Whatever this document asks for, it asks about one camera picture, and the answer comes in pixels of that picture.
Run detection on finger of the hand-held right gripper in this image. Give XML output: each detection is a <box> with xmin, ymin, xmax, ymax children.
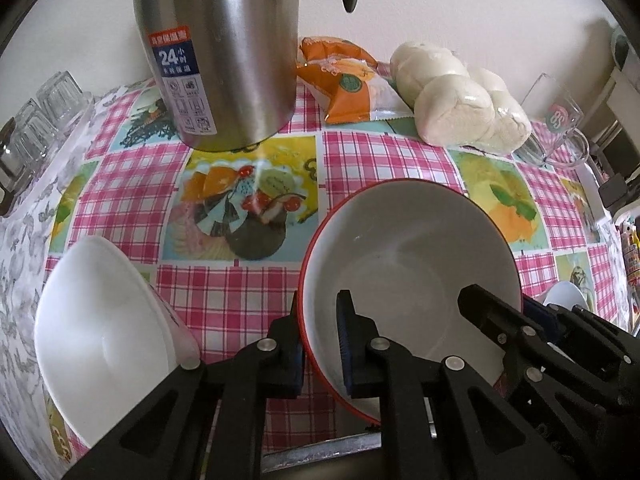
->
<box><xmin>522</xmin><ymin>297</ymin><xmax>640</xmax><ymax>396</ymax></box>
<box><xmin>457</xmin><ymin>284</ymin><xmax>551</xmax><ymax>366</ymax></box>

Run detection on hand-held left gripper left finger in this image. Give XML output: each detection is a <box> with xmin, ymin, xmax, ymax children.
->
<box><xmin>60</xmin><ymin>302</ymin><xmax>306</xmax><ymax>480</ymax></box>

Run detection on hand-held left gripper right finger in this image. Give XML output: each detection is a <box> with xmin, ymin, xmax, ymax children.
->
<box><xmin>336</xmin><ymin>289</ymin><xmax>566</xmax><ymax>480</ymax></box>

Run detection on small floral white bowl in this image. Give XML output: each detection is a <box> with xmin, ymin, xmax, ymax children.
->
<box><xmin>542</xmin><ymin>280</ymin><xmax>591</xmax><ymax>313</ymax></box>

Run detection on strawberry print bowl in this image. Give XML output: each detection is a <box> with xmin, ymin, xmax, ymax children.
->
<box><xmin>297</xmin><ymin>179</ymin><xmax>523</xmax><ymax>426</ymax></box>

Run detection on stainless steel plate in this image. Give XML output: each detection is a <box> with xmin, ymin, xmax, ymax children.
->
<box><xmin>262</xmin><ymin>430</ymin><xmax>383</xmax><ymax>480</ymax></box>

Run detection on pink plaid tablecloth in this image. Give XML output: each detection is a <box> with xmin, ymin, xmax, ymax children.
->
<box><xmin>45</xmin><ymin>77</ymin><xmax>631</xmax><ymax>466</ymax></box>

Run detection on yellow snack packets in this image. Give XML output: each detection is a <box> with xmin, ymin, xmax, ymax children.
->
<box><xmin>620</xmin><ymin>220</ymin><xmax>640</xmax><ymax>281</ymax></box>

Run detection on black power adapter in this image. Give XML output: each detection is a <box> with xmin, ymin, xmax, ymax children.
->
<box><xmin>597</xmin><ymin>175</ymin><xmax>626</xmax><ymax>208</ymax></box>

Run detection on clear glass mug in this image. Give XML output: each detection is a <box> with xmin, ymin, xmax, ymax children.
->
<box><xmin>512</xmin><ymin>72</ymin><xmax>591</xmax><ymax>170</ymax></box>

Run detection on plain white bowl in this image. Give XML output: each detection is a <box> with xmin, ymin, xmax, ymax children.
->
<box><xmin>34</xmin><ymin>235</ymin><xmax>202</xmax><ymax>448</ymax></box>

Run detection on bag of steamed buns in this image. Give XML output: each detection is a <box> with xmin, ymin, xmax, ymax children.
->
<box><xmin>389</xmin><ymin>40</ymin><xmax>532</xmax><ymax>155</ymax></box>

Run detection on white plastic chair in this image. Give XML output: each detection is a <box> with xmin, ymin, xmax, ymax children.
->
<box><xmin>592</xmin><ymin>55</ymin><xmax>640</xmax><ymax>181</ymax></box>

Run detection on orange snack packet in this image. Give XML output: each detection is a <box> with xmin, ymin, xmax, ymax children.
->
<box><xmin>296</xmin><ymin>36</ymin><xmax>416</xmax><ymax>126</ymax></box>

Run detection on grey floral cloth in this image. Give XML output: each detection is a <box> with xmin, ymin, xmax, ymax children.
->
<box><xmin>0</xmin><ymin>95</ymin><xmax>101</xmax><ymax>466</ymax></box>

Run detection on stainless steel thermos jug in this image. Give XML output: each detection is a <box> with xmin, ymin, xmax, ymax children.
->
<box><xmin>132</xmin><ymin>0</ymin><xmax>371</xmax><ymax>152</ymax></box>

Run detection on clear drinking glass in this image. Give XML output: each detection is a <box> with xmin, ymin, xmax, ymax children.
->
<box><xmin>36</xmin><ymin>70</ymin><xmax>95</xmax><ymax>128</ymax></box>
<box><xmin>4</xmin><ymin>99</ymin><xmax>58</xmax><ymax>176</ymax></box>

